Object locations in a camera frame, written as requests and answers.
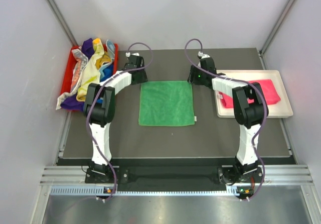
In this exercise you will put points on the red plastic bin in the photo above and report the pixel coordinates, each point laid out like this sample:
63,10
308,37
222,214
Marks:
112,50

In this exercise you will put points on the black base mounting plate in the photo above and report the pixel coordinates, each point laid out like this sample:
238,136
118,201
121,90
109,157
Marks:
173,174

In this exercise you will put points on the purple towel front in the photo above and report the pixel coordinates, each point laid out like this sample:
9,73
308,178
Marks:
71,103

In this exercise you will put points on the blue towel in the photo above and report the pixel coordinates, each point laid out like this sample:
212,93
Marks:
106,73

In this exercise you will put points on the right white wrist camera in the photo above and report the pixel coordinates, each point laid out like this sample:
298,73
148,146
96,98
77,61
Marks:
202,55

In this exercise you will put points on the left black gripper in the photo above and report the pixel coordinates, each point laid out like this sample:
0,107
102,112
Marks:
143,78

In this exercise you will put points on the pink towel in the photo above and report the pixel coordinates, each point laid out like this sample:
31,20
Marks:
269,91

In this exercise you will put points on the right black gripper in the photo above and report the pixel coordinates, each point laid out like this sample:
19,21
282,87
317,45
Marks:
192,79

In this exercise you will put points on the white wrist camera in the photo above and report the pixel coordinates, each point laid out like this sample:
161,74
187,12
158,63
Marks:
202,55
128,54

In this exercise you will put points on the yellow patterned towel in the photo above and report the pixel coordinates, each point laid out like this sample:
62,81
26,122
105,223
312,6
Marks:
91,73

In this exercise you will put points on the white plastic tray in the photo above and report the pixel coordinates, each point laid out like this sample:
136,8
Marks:
280,110

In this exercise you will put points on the aluminium frame rail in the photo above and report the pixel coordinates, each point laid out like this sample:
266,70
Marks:
70,181

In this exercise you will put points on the purple towel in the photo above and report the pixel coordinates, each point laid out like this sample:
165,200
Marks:
71,103
87,48

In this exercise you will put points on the purple towel back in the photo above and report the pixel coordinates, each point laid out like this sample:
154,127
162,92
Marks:
87,48

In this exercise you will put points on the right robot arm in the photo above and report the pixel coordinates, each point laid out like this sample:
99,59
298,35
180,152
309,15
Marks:
249,107

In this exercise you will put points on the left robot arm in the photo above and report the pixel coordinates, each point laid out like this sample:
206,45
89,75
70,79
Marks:
99,108

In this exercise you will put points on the white patterned towel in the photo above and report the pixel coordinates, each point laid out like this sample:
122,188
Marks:
76,63

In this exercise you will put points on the green towel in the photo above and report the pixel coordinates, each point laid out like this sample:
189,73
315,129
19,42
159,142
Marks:
166,104

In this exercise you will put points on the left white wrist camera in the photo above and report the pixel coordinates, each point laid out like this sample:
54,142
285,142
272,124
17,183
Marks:
128,54

